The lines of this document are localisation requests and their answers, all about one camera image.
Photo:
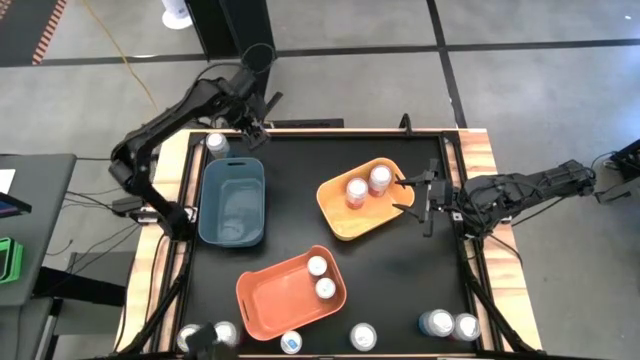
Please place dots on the dark tablet device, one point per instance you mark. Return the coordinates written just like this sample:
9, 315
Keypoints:
12, 204

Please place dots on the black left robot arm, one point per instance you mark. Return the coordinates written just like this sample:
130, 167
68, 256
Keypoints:
145, 140

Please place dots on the blue and white soda can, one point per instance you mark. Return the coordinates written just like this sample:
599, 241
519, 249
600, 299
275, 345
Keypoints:
217, 143
184, 337
363, 336
435, 323

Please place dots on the blue plastic bin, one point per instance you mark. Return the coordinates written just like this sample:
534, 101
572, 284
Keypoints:
230, 210

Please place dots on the black clamp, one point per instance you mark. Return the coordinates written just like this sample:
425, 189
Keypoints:
406, 125

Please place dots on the grey side table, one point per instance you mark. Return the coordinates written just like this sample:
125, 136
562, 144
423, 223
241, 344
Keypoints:
40, 225
25, 330

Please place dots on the black aluminium table frame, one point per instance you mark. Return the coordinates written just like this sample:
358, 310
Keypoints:
176, 300

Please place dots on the black equipment stand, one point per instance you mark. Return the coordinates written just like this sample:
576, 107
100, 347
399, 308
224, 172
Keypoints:
625, 167

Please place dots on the yellow plastic bin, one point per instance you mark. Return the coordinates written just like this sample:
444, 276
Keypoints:
360, 222

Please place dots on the blue silver energy drink can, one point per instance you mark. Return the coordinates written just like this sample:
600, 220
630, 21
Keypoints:
317, 265
291, 342
325, 288

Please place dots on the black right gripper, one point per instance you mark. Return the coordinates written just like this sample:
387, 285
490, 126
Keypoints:
442, 195

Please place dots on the black mat with orange stripes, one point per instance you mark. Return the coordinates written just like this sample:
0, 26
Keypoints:
25, 30

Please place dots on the black floor beam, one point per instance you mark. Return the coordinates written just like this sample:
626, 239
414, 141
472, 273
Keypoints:
80, 287

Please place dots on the orange plastic bin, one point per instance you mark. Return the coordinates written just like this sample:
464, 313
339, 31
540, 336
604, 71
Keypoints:
280, 305

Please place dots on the white round pedestal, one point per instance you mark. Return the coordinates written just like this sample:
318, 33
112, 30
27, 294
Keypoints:
176, 17

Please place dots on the black standing cabinet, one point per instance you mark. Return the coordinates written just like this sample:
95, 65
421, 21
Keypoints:
240, 30

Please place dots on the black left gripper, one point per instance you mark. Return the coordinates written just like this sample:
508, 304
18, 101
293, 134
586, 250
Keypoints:
249, 102

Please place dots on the green plastic tray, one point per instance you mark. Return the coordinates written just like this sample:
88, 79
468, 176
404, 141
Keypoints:
17, 260

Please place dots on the silver metal bracket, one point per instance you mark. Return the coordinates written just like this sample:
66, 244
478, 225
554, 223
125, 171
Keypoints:
456, 216

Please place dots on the white paper sheet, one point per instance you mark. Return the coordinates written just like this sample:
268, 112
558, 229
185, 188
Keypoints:
6, 181

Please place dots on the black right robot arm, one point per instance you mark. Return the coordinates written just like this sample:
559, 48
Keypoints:
525, 187

